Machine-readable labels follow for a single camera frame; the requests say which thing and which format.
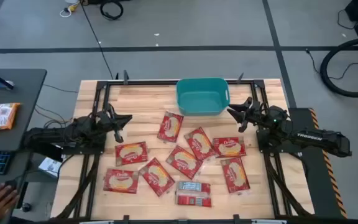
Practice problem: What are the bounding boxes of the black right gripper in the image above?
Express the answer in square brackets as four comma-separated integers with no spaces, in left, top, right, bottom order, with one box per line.
[227,96,272,133]

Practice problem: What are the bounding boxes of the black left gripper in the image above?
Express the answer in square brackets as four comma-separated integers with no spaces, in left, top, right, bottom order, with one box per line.
[96,103,134,144]

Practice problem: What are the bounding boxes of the red popcorn bag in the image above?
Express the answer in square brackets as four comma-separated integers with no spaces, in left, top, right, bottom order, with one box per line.
[219,156,251,195]
[165,144,204,180]
[156,111,185,144]
[211,136,247,159]
[103,167,140,195]
[183,126,218,162]
[138,157,176,198]
[114,141,149,167]

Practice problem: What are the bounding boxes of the popcorn bag showing label side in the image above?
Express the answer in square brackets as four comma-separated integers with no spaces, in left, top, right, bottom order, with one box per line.
[175,180,213,208]

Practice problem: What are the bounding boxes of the teal plastic basket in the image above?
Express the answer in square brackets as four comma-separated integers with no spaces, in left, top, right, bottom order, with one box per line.
[175,77,231,116]

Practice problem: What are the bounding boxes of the black control box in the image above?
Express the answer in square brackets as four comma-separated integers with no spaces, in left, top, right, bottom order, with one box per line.
[23,141,63,162]

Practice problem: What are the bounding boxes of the white box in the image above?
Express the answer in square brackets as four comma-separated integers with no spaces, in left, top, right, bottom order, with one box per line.
[38,157,63,179]

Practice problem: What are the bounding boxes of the dark grey desk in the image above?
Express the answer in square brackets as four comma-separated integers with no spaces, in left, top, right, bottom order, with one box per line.
[0,68,48,224]

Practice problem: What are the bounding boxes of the black platform with hazard stripe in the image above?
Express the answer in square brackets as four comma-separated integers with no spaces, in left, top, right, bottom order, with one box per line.
[287,107,348,219]

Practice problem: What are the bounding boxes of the orange snack bag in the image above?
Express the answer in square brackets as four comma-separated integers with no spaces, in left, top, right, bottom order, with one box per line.
[0,102,21,133]

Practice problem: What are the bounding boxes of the black cable beside table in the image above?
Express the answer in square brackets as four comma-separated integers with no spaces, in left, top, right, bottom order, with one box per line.
[42,83,79,94]

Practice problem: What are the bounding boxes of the long black floor cable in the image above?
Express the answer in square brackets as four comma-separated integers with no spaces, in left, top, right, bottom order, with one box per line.
[78,0,115,80]

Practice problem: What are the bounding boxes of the thin black floor cable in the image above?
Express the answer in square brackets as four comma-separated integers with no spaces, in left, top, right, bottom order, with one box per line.
[305,48,358,80]

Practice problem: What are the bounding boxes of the thick black hose loop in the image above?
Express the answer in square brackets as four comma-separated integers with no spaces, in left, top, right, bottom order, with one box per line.
[319,36,358,98]

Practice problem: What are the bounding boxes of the coiled black cable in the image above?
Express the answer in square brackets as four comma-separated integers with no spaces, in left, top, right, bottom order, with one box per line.
[99,0,124,21]

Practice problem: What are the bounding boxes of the white cable with yellow plug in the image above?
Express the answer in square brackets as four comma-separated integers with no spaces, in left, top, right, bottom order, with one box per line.
[59,0,82,18]

